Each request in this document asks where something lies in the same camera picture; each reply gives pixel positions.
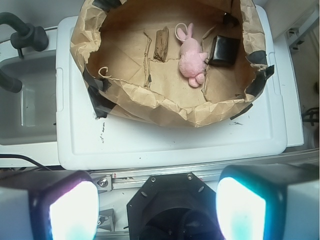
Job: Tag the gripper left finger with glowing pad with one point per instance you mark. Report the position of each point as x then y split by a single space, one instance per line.
48 205

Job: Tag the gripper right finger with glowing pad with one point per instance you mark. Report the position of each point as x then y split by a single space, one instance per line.
269 202

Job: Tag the brown wood chip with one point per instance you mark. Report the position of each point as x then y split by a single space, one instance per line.
161 44

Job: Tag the white plastic lid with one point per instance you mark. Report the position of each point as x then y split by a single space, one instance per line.
86 142

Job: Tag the white plastic bin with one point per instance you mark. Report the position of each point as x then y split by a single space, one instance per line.
29 116

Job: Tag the pink plush bunny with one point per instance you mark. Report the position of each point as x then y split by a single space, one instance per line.
192 59

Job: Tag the black rectangular block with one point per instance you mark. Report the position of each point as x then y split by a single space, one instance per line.
224 51

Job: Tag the crumpled brown paper bag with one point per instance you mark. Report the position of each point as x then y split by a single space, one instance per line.
113 45

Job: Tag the black clamp knob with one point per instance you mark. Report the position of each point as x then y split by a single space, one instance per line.
36 38

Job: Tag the metal corner bracket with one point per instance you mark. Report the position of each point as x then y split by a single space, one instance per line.
107 220

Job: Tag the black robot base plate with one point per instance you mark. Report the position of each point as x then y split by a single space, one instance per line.
173 207

